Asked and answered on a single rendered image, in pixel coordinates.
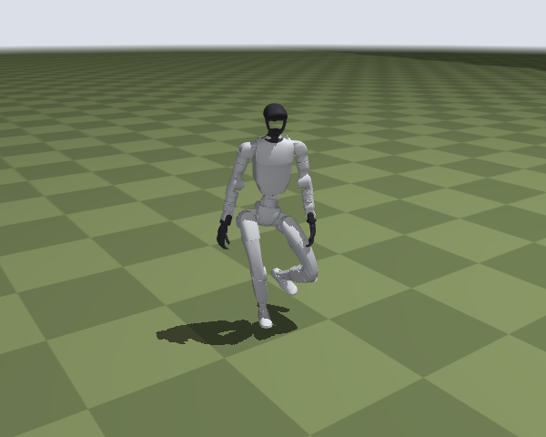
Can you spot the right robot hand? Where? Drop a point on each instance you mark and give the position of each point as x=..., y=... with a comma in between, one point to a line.
x=222, y=232

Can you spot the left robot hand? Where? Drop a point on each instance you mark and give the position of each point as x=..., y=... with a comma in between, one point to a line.
x=312, y=226

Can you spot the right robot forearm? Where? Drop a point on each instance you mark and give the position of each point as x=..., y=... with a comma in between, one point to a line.
x=230, y=201

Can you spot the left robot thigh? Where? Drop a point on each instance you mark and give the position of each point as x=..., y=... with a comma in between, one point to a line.
x=298, y=241

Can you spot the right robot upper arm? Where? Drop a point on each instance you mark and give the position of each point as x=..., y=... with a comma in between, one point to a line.
x=245, y=151

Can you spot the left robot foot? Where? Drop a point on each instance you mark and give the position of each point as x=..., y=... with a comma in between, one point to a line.
x=287, y=285

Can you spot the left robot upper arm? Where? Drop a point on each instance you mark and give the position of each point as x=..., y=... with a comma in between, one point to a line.
x=301, y=151

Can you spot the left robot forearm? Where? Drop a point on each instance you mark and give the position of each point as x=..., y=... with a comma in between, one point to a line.
x=308, y=200

